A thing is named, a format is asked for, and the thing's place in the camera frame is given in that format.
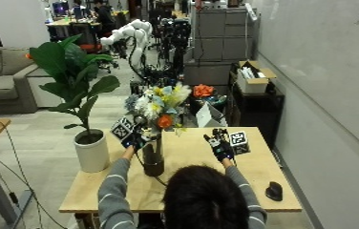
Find white marker cube glove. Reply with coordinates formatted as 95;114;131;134
109;115;136;141
228;130;252;156

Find white paper bag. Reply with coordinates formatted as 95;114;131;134
193;101;228;128

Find grey filing cabinets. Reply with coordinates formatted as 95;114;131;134
183;8;260;87

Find white wall board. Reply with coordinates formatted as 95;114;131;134
253;0;359;161

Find person's right hand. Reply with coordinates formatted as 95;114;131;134
203;128;235;162

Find dark glass vase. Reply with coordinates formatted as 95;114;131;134
141;133;165;177

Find white marker cube left glove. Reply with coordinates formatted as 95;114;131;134
109;115;136;141

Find orange flower bunch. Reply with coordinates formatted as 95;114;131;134
192;83;216;99

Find mixed flower bouquet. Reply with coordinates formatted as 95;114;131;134
124;81;193;137

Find black cabinet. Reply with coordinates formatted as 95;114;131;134
227;71;286;149

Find green large-leaf plant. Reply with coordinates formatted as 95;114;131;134
28;32;121;135

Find white marker cube right glove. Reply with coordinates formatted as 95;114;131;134
228;130;252;156

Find black floor cable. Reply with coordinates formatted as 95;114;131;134
0;118;69;229

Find person's left hand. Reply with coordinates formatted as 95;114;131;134
121;123;152;154

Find grey sofa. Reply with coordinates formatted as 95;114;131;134
0;47;64;115

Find the person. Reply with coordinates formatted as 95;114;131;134
96;146;268;229

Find black robot equipment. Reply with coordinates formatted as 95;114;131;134
155;17;193;80

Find open cardboard box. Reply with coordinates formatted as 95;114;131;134
235;60;278;94

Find white plant pot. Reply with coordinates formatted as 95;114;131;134
72;128;111;174

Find black computer mouse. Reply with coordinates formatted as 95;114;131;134
264;180;284;202

